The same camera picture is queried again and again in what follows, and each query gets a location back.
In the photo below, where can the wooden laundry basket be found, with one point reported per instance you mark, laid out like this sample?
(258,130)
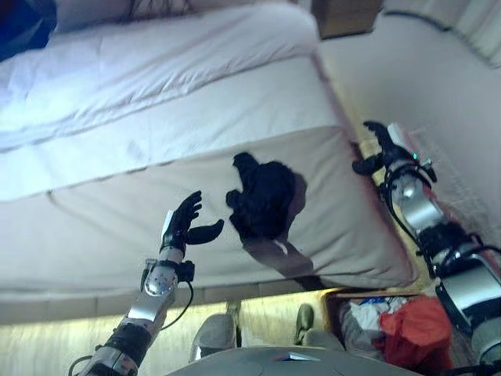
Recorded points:
(329,309)

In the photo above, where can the white and blue garment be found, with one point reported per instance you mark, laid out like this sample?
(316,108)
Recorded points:
(375,303)

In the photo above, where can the white textured blanket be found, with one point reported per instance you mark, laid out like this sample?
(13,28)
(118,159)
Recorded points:
(156,137)

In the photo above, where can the grey left robot leg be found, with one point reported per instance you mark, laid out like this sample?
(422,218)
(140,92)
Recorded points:
(215,333)

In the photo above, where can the white pillow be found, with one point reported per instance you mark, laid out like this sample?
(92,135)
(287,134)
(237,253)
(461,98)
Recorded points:
(117,9)

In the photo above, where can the orange garment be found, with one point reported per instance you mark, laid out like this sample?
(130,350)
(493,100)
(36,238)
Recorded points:
(419,333)

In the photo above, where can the bed with white sheets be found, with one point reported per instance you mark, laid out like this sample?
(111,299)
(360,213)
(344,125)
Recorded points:
(117,303)

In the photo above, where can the black garment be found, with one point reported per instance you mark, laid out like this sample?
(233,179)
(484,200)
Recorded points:
(262,196)

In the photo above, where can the white smooth duvet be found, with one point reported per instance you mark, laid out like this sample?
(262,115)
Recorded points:
(156,58)

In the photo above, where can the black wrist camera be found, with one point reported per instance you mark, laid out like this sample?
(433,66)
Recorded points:
(187,271)
(429,168)

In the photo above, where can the dark grey garment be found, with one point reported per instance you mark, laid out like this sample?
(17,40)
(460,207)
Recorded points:
(356,325)

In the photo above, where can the brown wooden nightstand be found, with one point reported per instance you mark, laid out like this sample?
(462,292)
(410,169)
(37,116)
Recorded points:
(344,17)

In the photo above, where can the white curtain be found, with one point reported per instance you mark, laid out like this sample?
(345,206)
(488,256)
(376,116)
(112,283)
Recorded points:
(450,23)

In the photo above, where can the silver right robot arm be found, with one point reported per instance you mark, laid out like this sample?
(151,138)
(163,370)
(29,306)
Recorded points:
(422,211)

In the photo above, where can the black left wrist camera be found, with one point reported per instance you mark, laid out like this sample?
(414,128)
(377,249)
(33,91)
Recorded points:
(187,271)

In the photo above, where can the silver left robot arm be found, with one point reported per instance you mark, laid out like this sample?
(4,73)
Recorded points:
(156,282)

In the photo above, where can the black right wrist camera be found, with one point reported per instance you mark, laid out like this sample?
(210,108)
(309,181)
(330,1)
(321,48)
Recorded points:
(429,168)

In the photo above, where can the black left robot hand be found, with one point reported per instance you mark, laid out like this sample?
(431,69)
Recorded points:
(180,223)

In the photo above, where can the grey robot leg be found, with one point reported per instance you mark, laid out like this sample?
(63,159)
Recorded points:
(309,325)
(215,333)

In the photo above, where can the grey right robot leg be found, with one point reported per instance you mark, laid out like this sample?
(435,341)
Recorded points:
(309,325)

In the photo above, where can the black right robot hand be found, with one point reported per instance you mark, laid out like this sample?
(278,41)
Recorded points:
(391,150)

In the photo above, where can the grey robot torso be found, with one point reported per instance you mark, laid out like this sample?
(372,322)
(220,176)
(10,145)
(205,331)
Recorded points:
(254,362)

